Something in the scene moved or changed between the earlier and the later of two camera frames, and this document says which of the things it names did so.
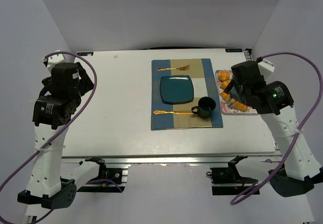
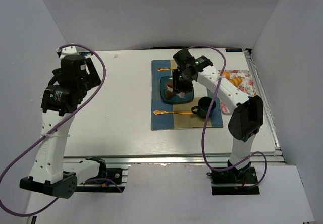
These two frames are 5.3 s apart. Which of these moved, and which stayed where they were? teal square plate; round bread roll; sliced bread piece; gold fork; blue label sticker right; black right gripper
Moved: black right gripper; sliced bread piece
Stayed: teal square plate; round bread roll; gold fork; blue label sticker right
